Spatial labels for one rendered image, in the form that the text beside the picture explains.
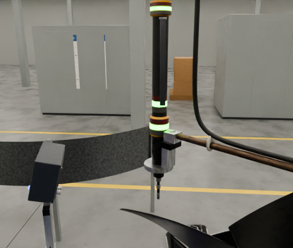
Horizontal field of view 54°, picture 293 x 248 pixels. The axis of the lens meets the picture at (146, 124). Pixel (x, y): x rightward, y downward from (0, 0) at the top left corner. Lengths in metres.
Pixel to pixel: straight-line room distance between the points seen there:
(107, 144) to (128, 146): 0.21
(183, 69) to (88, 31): 3.19
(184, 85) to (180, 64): 0.62
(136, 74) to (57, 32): 2.69
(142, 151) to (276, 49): 4.67
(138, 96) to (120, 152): 2.37
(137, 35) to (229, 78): 2.63
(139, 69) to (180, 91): 4.01
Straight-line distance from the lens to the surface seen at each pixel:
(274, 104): 6.99
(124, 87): 6.65
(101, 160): 2.58
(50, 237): 1.41
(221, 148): 0.57
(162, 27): 0.61
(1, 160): 2.69
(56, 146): 1.49
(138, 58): 4.81
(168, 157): 0.65
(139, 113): 4.96
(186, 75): 8.62
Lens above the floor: 1.74
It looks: 16 degrees down
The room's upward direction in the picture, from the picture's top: straight up
